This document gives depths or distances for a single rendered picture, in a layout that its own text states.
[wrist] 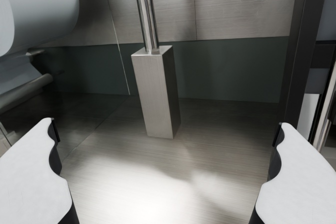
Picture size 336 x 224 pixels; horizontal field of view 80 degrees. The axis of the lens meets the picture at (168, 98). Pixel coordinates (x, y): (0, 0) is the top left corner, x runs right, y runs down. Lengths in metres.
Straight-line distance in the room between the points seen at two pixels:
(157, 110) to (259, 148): 0.30
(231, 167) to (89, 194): 0.35
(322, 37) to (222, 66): 0.50
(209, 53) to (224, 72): 0.09
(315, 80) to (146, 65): 0.37
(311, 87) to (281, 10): 0.43
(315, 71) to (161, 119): 0.41
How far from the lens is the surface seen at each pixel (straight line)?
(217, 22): 0.73
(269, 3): 0.73
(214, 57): 0.77
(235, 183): 0.53
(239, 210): 0.49
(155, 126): 0.63
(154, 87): 0.56
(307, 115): 0.52
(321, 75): 0.33
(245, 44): 0.75
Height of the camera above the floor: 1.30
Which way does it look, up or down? 27 degrees down
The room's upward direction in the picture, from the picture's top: 8 degrees counter-clockwise
